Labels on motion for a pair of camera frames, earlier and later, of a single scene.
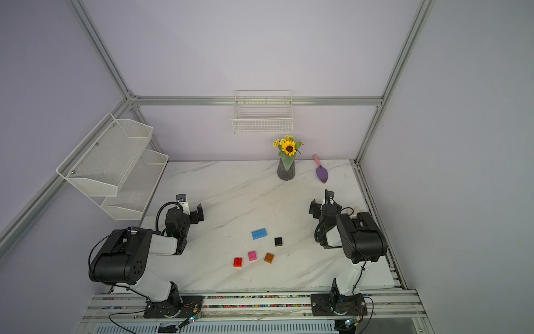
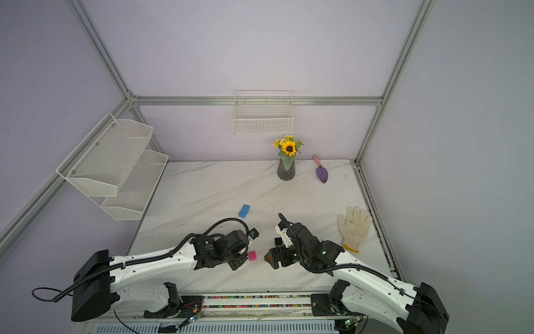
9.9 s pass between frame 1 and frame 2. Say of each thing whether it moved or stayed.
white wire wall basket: stayed
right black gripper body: moved
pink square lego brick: stayed
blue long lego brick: moved
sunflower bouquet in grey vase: stayed
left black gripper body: moved
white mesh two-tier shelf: stayed
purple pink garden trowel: stayed
